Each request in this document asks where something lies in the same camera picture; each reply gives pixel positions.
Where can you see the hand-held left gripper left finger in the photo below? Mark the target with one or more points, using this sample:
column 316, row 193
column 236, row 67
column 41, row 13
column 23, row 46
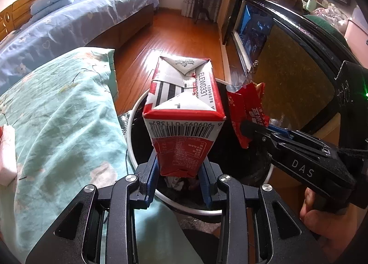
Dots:
column 151, row 176

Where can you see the pink storage box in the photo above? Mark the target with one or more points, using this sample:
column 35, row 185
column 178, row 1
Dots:
column 358, row 34

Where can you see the wooden headboard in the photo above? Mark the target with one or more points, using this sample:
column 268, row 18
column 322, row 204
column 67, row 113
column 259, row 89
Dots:
column 15, row 12

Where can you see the red snack wrapper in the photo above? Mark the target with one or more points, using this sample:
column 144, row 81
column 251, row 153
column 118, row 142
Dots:
column 247, row 106

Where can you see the dark coat stand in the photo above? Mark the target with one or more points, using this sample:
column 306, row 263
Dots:
column 202, row 8

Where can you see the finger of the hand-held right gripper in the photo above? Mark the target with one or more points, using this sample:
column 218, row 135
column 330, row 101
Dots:
column 283, row 133
column 256, row 129

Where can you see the dark green round object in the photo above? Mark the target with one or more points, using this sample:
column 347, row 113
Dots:
column 325, row 26

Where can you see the bed with blue sheet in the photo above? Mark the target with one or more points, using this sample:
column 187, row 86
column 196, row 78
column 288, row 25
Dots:
column 86, row 19

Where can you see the folded blue quilt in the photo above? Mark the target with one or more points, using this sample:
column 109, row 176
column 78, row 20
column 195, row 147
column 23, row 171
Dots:
column 53, row 1

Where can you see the person's right hand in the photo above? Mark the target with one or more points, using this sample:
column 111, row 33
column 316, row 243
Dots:
column 330, row 232

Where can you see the white-rimmed bin with black bag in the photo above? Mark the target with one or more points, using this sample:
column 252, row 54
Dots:
column 250, row 166

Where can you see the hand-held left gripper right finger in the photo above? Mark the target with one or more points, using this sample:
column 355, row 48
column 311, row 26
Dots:
column 205, row 186

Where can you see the red and white milk carton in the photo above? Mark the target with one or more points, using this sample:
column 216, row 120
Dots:
column 181, row 100

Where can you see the white foam fruit net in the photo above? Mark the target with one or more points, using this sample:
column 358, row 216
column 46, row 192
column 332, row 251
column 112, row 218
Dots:
column 7, row 157

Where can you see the black glass cabinet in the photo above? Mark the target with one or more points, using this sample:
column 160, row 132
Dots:
column 287, row 60

